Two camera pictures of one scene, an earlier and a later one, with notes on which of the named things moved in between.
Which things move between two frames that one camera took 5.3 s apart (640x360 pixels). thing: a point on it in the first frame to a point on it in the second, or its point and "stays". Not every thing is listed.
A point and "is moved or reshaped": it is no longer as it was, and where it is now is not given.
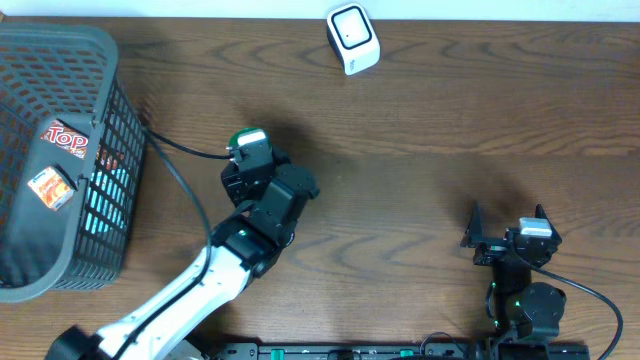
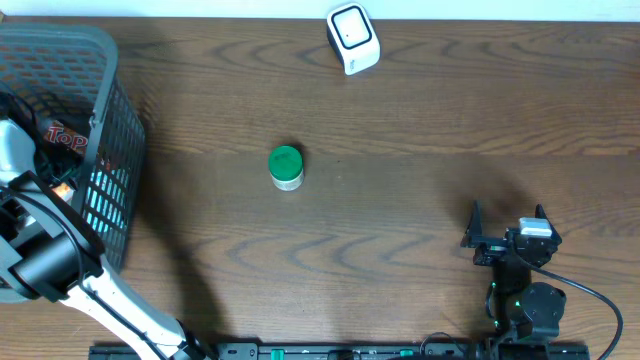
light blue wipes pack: (107, 200) stays
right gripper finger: (540, 213) stays
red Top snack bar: (67, 138) stays
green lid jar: (250, 135) is moved or reshaped
